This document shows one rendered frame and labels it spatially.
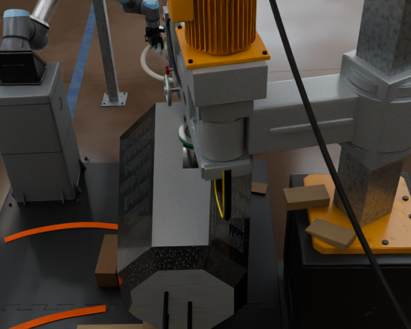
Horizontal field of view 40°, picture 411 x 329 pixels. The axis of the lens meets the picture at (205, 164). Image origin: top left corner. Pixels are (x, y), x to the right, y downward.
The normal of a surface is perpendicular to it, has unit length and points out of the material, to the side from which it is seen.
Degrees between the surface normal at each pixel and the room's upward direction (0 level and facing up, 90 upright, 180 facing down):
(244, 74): 90
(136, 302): 90
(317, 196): 0
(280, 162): 0
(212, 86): 90
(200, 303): 90
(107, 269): 0
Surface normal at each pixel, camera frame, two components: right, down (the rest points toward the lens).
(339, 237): -0.18, -0.83
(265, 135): 0.18, 0.63
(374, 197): 0.48, 0.55
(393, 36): -0.87, 0.33
